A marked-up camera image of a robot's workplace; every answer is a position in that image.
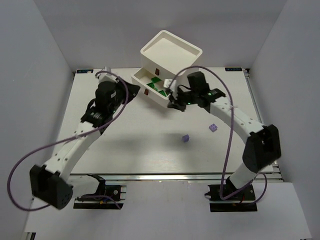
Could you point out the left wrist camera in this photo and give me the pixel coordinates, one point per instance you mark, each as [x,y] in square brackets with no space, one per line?
[103,75]

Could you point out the green long lego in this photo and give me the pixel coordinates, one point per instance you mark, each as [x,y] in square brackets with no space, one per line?
[155,80]
[163,93]

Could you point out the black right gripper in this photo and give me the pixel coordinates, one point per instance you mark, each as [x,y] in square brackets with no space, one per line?
[178,99]

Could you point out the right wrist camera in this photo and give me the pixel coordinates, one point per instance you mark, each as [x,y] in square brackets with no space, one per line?
[169,86]

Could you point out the dark green lego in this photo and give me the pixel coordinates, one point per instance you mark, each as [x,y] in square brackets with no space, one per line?
[151,85]

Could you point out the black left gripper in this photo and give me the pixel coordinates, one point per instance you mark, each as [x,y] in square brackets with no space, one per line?
[124,90]

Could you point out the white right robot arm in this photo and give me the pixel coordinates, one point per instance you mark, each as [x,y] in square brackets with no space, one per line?
[262,142]

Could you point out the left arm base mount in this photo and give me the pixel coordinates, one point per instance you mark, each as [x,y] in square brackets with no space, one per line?
[111,197]

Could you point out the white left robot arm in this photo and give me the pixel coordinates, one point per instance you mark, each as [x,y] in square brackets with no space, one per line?
[52,182]

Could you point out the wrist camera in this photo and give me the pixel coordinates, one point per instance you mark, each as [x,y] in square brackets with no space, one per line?
[103,75]
[169,86]

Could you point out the lilac small lego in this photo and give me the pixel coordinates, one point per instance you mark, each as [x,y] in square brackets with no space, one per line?
[185,138]

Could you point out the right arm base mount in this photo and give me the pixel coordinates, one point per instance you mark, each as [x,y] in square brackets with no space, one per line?
[241,202]

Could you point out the lilac square lego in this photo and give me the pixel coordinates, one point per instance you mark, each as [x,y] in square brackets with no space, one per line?
[213,127]

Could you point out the white drawer cabinet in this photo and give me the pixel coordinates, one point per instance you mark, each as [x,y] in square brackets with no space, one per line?
[170,52]

